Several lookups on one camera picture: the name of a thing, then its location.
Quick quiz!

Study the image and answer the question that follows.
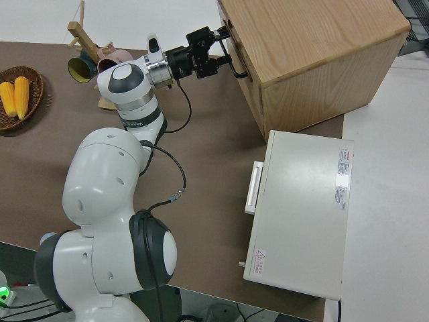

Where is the black wire rack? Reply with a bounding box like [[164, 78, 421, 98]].
[[391, 0, 429, 56]]

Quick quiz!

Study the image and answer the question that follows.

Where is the brown wicker basket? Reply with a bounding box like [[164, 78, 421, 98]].
[[0, 66, 45, 132]]

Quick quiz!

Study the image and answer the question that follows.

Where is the wooden mug stand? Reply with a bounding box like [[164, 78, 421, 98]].
[[66, 0, 119, 111]]

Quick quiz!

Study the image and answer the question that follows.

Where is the black velcro cable strap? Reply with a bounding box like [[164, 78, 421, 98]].
[[119, 110, 166, 132]]

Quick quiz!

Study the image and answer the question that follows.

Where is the light wooden cabinet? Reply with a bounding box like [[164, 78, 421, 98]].
[[216, 0, 412, 142]]

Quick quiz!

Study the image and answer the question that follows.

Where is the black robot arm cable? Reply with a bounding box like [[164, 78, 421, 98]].
[[139, 78, 194, 322]]

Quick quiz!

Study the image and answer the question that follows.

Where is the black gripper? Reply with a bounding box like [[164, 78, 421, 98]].
[[167, 26, 233, 81]]

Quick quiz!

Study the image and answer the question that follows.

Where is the white countertop oven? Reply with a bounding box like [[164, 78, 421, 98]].
[[237, 129, 355, 301]]

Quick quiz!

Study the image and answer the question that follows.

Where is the wooden drawer with black handle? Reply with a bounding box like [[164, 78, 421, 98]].
[[216, 1, 264, 111]]

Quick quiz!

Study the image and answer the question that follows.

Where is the pink mug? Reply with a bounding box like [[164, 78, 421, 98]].
[[97, 42, 133, 73]]

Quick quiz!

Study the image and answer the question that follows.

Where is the green lit white device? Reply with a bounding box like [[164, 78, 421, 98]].
[[0, 268, 17, 308]]

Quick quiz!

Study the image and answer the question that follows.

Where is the brown table mat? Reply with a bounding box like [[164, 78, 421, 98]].
[[0, 40, 346, 322]]

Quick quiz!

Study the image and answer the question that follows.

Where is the black round floor base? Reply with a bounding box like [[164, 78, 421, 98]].
[[156, 284, 182, 322]]

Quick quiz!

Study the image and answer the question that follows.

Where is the dark green mug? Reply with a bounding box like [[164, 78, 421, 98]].
[[67, 48, 100, 85]]

